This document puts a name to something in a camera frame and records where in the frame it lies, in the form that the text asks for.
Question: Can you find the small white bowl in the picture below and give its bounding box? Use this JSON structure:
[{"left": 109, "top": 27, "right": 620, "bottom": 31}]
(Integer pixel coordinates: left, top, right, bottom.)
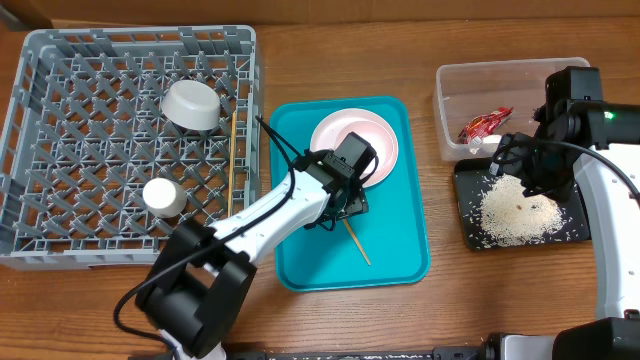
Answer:
[{"left": 336, "top": 117, "right": 394, "bottom": 166}]

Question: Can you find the large white plate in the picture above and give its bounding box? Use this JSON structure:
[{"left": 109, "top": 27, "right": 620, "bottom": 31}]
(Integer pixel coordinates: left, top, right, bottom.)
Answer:
[{"left": 310, "top": 108, "right": 399, "bottom": 187}]

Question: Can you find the red snack wrapper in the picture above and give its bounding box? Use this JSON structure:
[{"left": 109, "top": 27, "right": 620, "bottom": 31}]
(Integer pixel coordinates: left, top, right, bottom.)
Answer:
[{"left": 457, "top": 107, "right": 514, "bottom": 145}]

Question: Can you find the grey metal bowl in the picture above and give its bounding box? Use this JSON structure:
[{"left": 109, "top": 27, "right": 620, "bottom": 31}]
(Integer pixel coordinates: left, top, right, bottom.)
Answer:
[{"left": 161, "top": 80, "right": 221, "bottom": 131}]

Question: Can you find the white cup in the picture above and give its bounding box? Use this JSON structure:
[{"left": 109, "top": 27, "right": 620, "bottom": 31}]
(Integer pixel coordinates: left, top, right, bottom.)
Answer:
[{"left": 142, "top": 178, "right": 187, "bottom": 218}]

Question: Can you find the wooden chopstick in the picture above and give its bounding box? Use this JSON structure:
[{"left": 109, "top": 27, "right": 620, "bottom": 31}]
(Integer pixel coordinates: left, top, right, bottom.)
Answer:
[
  {"left": 227, "top": 111, "right": 237, "bottom": 218},
  {"left": 342, "top": 219, "right": 372, "bottom": 266}
]

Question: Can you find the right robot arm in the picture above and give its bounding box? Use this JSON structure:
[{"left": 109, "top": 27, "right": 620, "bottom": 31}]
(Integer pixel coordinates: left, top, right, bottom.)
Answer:
[{"left": 480, "top": 67, "right": 639, "bottom": 359}]

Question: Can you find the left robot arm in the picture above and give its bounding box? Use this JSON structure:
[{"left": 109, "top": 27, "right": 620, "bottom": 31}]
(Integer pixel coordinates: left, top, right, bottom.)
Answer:
[{"left": 135, "top": 132, "right": 377, "bottom": 359}]

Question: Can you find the pile of rice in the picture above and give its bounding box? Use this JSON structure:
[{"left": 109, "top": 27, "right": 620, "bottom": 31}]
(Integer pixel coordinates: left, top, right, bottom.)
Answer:
[{"left": 462, "top": 175, "right": 568, "bottom": 250}]

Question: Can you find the teal plastic serving tray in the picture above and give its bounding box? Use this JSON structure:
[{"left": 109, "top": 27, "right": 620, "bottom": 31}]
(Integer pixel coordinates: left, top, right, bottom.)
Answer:
[{"left": 270, "top": 96, "right": 431, "bottom": 292}]

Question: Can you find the black plastic tray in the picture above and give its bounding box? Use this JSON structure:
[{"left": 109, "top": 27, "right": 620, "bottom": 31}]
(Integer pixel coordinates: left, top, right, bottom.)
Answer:
[{"left": 453, "top": 158, "right": 590, "bottom": 251}]

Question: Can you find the clear plastic bin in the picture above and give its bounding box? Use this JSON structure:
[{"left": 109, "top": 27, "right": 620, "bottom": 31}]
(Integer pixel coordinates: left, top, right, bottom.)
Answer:
[{"left": 433, "top": 57, "right": 589, "bottom": 162}]

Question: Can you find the grey plastic dish rack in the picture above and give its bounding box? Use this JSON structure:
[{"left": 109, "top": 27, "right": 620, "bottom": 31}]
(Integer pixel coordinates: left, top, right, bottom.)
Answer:
[{"left": 1, "top": 25, "right": 264, "bottom": 270}]

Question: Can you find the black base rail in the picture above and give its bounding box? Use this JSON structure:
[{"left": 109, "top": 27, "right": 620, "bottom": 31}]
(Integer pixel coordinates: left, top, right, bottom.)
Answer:
[{"left": 206, "top": 346, "right": 485, "bottom": 360}]

